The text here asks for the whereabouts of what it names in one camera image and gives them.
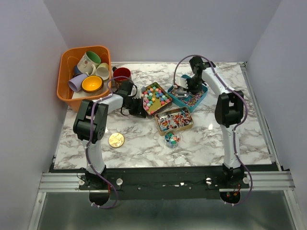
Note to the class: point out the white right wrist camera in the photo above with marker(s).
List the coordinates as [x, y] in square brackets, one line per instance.
[181, 82]

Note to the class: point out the cream white mug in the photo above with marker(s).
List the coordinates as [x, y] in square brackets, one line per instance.
[102, 71]

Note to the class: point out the black mug yellow inside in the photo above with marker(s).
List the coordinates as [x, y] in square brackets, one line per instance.
[92, 84]

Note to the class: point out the aluminium frame rail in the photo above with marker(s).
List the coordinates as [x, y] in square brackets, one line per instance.
[61, 205]

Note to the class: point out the clear glass jar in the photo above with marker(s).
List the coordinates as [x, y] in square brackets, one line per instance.
[172, 139]

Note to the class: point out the silver metal scoop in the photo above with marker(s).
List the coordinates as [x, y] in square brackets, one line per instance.
[179, 93]

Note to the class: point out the black mug red inside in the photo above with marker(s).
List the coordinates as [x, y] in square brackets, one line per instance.
[121, 74]

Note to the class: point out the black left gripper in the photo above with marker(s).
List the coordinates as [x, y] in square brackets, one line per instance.
[140, 111]

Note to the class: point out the white mug green inside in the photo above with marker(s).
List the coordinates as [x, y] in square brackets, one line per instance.
[88, 63]

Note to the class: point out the dark tin of star candies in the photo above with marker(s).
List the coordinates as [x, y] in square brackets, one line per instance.
[155, 99]

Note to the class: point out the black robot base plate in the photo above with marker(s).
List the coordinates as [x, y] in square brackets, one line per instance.
[150, 184]

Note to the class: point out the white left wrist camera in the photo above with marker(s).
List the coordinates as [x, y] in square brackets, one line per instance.
[138, 95]

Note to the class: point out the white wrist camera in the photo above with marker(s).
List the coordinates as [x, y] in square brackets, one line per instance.
[181, 82]
[138, 95]

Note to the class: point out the orange plastic bin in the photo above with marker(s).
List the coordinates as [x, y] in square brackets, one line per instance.
[69, 59]

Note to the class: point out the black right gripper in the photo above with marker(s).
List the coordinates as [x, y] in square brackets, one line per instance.
[196, 91]

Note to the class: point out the teal tin swirl lollipops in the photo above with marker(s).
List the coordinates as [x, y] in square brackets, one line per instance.
[193, 100]

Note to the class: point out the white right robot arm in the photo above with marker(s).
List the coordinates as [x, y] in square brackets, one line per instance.
[228, 113]

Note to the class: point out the lavender cup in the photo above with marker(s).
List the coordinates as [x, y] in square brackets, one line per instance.
[75, 84]

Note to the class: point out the gold round jar lid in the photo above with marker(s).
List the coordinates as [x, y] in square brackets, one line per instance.
[116, 140]

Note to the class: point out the gold tin of lollipops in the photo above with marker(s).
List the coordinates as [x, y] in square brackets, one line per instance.
[174, 120]

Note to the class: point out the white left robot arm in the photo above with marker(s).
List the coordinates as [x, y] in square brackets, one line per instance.
[90, 122]

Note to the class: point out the blue mug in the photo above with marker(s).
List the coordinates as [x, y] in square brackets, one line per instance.
[76, 71]

